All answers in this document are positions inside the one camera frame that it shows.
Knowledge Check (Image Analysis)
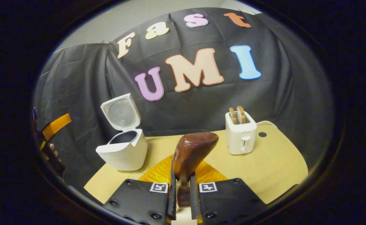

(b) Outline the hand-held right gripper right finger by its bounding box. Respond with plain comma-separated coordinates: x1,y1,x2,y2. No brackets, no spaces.
189,161,266,225

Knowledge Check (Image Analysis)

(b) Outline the white rice cooker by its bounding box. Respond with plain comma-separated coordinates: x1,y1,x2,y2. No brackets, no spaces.
95,93,148,171

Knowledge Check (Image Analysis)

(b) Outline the brown wooden spoon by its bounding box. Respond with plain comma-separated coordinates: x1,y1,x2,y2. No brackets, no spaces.
172,132,219,208

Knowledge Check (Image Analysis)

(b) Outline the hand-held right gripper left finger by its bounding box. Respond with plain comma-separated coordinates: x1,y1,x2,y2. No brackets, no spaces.
103,155,177,225

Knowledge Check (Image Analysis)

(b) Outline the white toaster cable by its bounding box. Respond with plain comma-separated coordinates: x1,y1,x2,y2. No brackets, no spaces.
256,120,279,129

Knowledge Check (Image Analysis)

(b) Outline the black backdrop cloth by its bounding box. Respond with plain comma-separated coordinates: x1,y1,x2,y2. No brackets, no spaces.
33,7,333,188

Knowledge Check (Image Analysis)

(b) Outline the white toaster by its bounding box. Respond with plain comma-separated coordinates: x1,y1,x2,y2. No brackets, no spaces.
225,111,257,155

